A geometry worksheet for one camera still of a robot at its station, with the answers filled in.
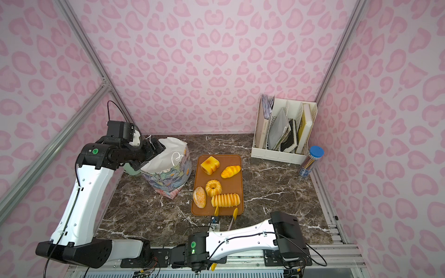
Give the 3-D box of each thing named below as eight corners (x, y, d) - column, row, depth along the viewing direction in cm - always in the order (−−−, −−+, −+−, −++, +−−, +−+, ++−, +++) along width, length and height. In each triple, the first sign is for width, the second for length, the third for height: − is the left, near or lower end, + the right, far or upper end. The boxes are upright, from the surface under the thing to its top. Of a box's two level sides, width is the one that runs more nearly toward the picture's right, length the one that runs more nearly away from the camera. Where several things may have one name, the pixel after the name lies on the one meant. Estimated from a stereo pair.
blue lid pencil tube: (298, 174, 101) (310, 153, 86) (302, 165, 105) (314, 144, 90) (307, 179, 99) (321, 158, 84) (311, 170, 103) (325, 148, 88)
